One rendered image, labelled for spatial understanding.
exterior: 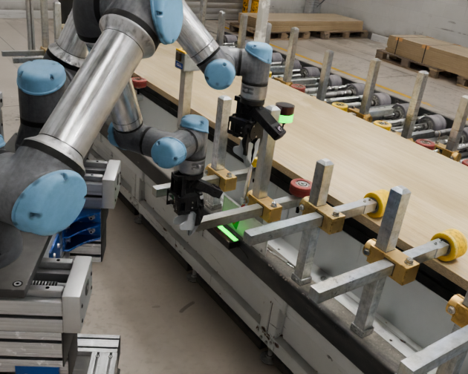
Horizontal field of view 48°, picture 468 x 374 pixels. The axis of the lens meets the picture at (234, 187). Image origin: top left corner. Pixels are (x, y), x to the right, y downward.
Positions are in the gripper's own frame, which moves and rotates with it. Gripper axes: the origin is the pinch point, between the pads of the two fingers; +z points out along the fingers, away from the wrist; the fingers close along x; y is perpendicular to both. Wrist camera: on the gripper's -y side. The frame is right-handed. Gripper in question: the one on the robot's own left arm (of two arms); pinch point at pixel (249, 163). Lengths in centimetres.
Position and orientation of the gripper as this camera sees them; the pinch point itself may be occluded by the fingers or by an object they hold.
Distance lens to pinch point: 159.0
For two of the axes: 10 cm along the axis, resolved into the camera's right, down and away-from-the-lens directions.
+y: -8.1, -3.4, 4.8
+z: -1.2, 8.9, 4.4
